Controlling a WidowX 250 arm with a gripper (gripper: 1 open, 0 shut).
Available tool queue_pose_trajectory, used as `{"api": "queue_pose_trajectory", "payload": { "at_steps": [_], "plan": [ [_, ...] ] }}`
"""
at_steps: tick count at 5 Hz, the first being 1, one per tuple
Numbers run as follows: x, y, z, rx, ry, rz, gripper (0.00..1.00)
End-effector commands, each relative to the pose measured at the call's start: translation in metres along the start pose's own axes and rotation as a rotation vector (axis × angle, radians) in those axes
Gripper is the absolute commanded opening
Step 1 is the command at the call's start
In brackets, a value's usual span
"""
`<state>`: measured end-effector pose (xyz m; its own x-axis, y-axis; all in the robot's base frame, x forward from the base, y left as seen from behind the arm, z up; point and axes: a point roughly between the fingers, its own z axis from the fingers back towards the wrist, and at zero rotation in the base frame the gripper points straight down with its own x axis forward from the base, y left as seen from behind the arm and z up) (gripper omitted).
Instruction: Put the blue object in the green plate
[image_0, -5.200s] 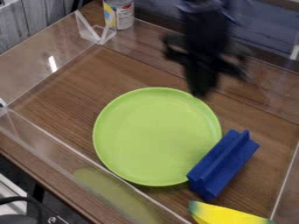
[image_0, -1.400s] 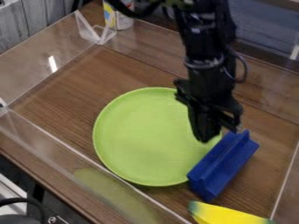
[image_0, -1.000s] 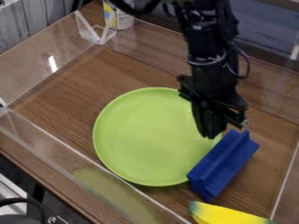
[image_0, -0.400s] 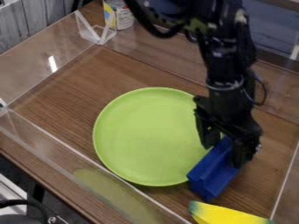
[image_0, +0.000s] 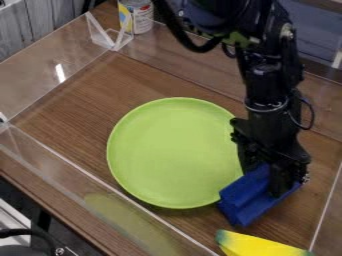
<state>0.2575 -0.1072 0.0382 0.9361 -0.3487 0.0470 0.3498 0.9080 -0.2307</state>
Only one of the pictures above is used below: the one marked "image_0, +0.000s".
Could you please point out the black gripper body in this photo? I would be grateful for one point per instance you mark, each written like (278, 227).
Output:
(272, 127)

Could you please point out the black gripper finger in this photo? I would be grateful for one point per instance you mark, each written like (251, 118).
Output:
(251, 155)
(280, 178)

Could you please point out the blue star-shaped block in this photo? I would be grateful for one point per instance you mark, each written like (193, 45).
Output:
(244, 200)

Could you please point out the yellow green banana toy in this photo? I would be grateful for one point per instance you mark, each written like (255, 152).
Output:
(236, 244)

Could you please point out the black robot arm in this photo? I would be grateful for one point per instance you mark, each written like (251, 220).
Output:
(255, 33)

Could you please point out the green round plate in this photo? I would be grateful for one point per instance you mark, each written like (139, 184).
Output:
(169, 152)

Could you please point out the white labelled can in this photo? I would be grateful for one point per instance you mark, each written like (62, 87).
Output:
(139, 12)

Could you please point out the clear acrylic enclosure wall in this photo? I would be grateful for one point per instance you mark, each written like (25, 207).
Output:
(66, 88)

